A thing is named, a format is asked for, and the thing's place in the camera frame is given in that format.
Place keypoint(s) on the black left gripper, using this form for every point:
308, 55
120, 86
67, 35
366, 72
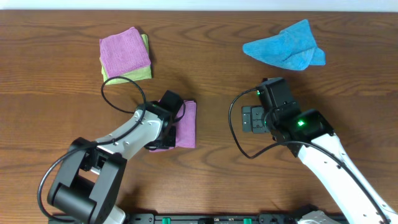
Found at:
166, 141

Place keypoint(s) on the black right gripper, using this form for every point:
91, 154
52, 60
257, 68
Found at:
254, 119

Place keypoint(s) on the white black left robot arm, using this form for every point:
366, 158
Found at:
87, 183

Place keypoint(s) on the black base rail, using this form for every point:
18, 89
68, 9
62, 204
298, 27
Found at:
261, 218

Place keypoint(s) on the purple microfiber cloth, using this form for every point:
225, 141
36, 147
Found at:
185, 129

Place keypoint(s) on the folded purple cloth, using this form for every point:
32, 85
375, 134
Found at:
122, 53

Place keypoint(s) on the folded green cloth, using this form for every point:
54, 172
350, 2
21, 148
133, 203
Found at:
136, 75

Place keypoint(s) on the blue microfiber cloth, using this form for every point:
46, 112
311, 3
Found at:
294, 48

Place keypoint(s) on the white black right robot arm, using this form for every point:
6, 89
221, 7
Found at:
309, 137

